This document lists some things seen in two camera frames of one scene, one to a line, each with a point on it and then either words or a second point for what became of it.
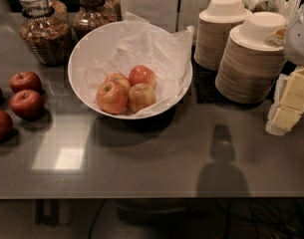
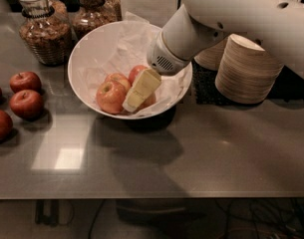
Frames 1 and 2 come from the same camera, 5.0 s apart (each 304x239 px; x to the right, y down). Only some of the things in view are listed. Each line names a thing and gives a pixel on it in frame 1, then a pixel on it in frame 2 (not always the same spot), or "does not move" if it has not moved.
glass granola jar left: [45, 25] does not move
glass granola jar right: [97, 8] does not move
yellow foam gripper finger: [295, 100] -> [161, 60]
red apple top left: [25, 81] does not move
